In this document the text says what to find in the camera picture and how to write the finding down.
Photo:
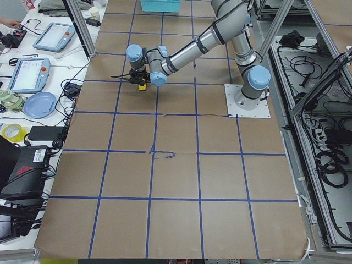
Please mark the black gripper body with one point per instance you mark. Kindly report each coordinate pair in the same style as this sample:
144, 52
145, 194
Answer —
142, 79

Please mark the yellow beetle toy car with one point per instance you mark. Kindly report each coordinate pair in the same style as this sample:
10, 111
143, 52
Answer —
142, 87

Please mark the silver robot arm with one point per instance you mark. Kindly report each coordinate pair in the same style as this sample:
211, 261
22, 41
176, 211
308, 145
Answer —
155, 65

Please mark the turquoise plastic bin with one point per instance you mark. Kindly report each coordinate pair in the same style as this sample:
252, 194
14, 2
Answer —
165, 6

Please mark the white paper cup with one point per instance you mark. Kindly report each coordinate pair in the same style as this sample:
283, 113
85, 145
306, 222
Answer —
95, 13

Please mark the upper teach pendant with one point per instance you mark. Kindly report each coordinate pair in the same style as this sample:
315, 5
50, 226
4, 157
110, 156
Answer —
55, 37

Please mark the teach pendant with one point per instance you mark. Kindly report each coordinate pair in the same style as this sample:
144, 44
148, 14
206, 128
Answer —
55, 37
30, 75

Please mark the light blue plate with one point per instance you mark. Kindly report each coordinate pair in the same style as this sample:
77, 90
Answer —
40, 105

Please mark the lower teach pendant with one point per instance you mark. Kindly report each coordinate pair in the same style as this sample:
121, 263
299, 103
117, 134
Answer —
30, 75

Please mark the green tape rolls stack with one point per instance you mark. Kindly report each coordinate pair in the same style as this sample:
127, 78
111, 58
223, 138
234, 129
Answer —
12, 101

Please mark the yellow tape roll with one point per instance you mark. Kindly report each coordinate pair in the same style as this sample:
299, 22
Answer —
14, 132

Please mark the black computer box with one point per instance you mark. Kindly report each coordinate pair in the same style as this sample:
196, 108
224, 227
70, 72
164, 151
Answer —
26, 179

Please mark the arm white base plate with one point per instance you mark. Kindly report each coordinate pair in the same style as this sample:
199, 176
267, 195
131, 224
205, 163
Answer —
238, 106

